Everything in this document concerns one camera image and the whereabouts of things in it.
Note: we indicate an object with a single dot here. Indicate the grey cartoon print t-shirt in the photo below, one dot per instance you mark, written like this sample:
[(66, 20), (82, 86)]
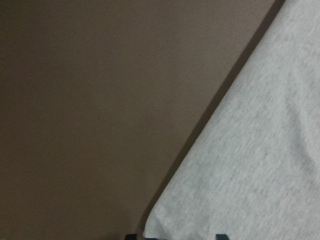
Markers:
[(254, 171)]

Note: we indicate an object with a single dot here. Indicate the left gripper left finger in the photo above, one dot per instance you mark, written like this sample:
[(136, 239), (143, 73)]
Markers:
[(133, 236)]

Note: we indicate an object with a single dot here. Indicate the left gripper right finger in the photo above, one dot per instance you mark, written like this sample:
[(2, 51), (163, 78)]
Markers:
[(221, 237)]

